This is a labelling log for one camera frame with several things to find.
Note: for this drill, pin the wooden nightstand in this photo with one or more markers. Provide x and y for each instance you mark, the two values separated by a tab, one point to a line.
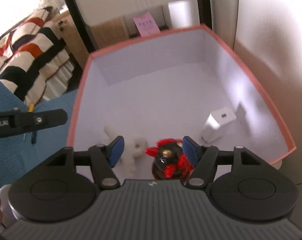
71	40

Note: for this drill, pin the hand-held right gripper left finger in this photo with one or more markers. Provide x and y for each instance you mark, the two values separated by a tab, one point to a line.
116	152

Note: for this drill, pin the striped bed blanket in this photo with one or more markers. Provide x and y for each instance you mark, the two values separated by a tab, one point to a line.
23	55

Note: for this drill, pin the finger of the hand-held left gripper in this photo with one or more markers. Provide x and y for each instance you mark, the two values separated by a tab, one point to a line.
48	118

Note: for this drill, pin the white charger plug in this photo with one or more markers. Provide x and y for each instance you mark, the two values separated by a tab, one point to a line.
217	123

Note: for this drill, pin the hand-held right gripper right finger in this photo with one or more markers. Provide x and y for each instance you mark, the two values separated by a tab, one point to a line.
190	152

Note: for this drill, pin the pink paper bag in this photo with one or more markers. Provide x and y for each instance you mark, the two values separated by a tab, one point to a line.
147	25

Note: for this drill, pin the white printed plastic part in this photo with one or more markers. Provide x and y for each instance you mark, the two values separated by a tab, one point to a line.
138	146

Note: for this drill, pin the keys in drawer lock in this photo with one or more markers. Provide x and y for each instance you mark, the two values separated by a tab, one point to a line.
60	25

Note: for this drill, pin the pink cardboard box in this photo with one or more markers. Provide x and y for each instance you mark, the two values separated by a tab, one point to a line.
165	85

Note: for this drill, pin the red and black toy figure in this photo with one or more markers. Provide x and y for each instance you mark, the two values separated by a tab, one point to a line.
165	158

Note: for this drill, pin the yellow hand tool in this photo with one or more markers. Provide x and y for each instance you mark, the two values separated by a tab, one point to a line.
31	107

